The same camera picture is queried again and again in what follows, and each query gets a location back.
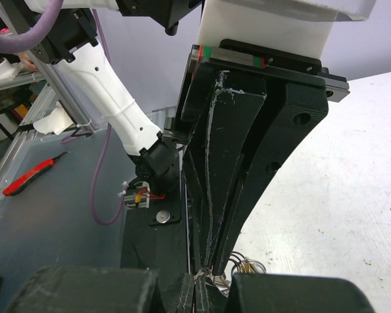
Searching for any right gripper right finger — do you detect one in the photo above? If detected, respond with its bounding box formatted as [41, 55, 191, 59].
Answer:
[194, 272, 379, 313]

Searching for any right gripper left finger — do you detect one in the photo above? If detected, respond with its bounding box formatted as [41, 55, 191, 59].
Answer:
[5, 264, 196, 313]

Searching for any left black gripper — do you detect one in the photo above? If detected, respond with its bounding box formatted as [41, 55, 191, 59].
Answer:
[174, 39, 350, 275]

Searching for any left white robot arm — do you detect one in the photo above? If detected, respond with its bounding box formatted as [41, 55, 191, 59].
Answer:
[3, 1, 357, 275]

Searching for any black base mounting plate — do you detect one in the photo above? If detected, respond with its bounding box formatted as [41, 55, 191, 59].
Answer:
[119, 156, 196, 278]

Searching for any red utility knife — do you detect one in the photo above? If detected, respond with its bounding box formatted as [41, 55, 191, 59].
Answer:
[2, 151, 68, 197]

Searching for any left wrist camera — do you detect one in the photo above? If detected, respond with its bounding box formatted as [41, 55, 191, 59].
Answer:
[197, 0, 375, 59]

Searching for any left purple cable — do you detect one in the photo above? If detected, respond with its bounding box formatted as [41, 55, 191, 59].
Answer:
[0, 0, 124, 226]

